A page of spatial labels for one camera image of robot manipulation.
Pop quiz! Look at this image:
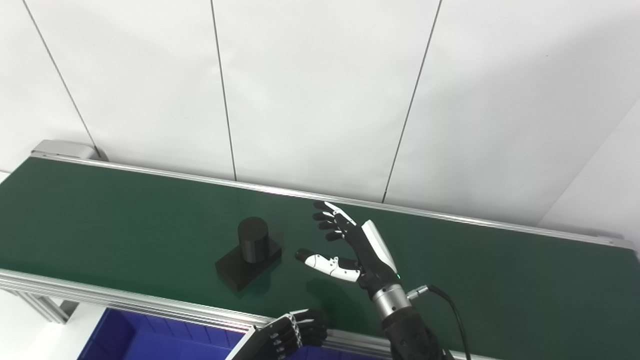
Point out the green conveyor belt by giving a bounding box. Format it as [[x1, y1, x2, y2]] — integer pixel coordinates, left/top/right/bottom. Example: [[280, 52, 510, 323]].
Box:
[[0, 150, 640, 360], [0, 157, 640, 360]]

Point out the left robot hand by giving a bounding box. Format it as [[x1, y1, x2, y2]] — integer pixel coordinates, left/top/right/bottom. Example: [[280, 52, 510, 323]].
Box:
[[225, 309, 328, 360]]

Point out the blue plastic bin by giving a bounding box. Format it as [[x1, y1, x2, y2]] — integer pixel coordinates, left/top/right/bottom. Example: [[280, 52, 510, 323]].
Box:
[[292, 345, 381, 360], [76, 307, 251, 360]]

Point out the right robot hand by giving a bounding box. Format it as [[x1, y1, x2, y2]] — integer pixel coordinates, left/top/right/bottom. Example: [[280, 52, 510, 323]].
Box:
[[295, 201, 402, 299]]

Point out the grey conveyor end cap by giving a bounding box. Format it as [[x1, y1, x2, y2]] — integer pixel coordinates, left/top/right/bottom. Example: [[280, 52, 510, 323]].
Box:
[[31, 140, 103, 162]]

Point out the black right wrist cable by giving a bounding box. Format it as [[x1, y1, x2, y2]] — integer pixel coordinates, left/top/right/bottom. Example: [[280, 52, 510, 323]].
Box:
[[407, 284, 473, 360]]

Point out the aluminium conveyor leg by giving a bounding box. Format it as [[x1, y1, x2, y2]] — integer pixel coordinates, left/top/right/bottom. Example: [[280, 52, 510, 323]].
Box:
[[15, 291, 78, 325]]

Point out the black block with cylinder part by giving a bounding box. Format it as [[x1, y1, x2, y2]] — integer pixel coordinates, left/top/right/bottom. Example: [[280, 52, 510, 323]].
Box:
[[215, 216, 282, 292]]

